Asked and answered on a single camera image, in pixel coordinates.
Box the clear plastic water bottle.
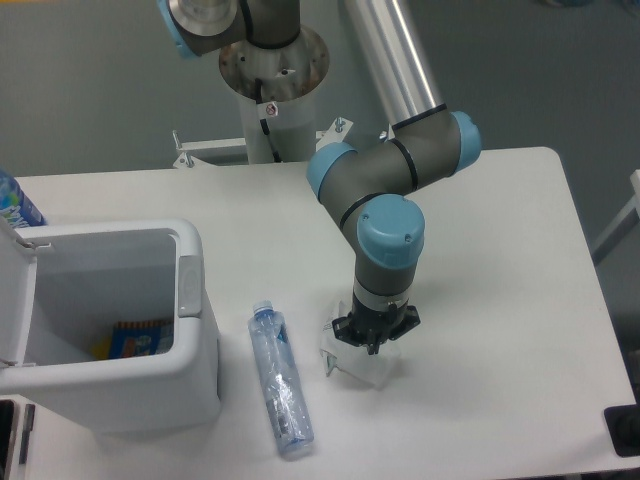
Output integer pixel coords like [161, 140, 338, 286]
[248, 300, 314, 458]

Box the white trash can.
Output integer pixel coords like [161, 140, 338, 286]
[1, 219, 221, 433]

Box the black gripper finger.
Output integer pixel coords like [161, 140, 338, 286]
[367, 304, 421, 355]
[331, 316, 356, 345]

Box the blue snack packet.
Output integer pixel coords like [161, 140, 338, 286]
[90, 319, 174, 360]

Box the black table clamp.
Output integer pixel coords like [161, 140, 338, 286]
[604, 404, 639, 458]

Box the black device at corner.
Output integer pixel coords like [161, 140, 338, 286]
[1, 398, 36, 479]

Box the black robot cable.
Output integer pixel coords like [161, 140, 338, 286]
[253, 76, 283, 164]

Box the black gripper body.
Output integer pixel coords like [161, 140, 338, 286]
[348, 295, 409, 348]

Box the white frame at right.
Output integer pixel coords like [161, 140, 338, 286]
[591, 169, 639, 266]

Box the blue labelled bottle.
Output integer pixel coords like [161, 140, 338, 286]
[1, 170, 47, 229]

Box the white middle table bracket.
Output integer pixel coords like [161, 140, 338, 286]
[315, 116, 354, 150]

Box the white left table bracket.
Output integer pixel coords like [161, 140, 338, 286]
[172, 130, 248, 169]

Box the white plastic bag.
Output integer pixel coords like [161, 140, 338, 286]
[319, 297, 401, 388]

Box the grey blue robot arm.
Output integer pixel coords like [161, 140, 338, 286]
[158, 1, 481, 354]

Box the white table bracket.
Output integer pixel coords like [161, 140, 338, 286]
[172, 130, 248, 169]
[378, 124, 395, 143]
[315, 116, 354, 150]

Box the white right table bracket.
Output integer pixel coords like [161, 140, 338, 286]
[378, 124, 395, 143]

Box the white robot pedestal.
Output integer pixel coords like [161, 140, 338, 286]
[219, 26, 330, 164]

